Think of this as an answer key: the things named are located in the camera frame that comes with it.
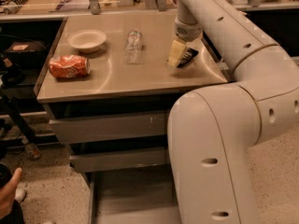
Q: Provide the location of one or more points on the white shoe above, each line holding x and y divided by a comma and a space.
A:
20, 195

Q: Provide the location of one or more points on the grey drawer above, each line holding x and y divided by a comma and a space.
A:
110, 127
116, 160
144, 195

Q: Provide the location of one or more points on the grey top drawer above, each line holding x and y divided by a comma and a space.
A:
110, 127

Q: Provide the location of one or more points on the grey bottom drawer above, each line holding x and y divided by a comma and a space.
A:
144, 195

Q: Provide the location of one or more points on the black tripod stand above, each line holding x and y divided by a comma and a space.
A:
14, 76

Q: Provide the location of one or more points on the grey drawer cabinet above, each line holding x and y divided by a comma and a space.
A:
117, 87

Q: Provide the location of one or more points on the black bag with label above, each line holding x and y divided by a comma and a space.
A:
28, 54

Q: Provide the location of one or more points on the white paper bowl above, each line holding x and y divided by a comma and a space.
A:
87, 41

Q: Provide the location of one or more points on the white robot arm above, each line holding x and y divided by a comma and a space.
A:
210, 129

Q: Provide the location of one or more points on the clear plastic water bottle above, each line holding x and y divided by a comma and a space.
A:
133, 46

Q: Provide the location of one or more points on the bottle on floor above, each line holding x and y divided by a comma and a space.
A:
32, 150

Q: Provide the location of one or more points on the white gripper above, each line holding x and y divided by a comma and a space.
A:
188, 31

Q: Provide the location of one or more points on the crushed orange soda can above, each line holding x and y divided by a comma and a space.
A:
69, 66

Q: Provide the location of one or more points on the grey middle drawer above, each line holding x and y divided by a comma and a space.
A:
116, 160

